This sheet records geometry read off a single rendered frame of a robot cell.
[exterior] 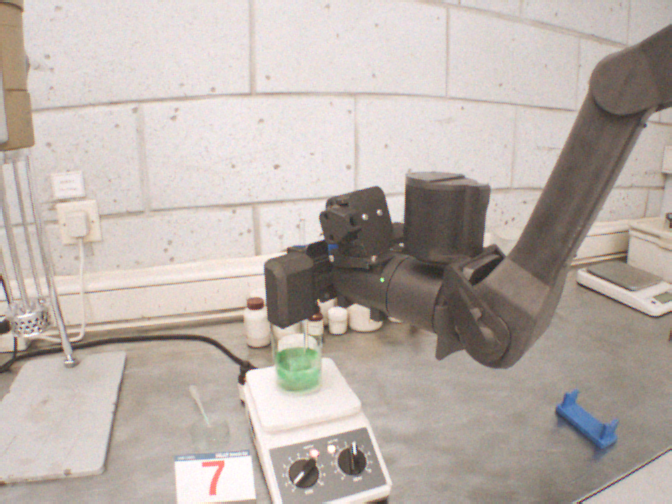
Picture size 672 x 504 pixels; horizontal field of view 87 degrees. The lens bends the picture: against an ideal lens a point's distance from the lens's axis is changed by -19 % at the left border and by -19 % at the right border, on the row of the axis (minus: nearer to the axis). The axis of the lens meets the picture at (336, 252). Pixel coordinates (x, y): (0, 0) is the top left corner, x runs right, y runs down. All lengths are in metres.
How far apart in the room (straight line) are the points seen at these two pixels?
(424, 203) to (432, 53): 0.74
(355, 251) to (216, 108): 0.57
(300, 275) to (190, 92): 0.59
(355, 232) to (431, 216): 0.07
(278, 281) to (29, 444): 0.46
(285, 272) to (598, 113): 0.25
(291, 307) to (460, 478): 0.32
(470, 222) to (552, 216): 0.07
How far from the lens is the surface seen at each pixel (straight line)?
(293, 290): 0.36
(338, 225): 0.35
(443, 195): 0.31
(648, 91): 0.27
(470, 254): 0.33
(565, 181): 0.28
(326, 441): 0.50
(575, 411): 0.70
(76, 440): 0.66
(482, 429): 0.64
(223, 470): 0.53
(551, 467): 0.61
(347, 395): 0.53
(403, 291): 0.35
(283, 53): 0.90
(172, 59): 0.88
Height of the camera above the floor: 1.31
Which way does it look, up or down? 18 degrees down
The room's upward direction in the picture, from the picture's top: straight up
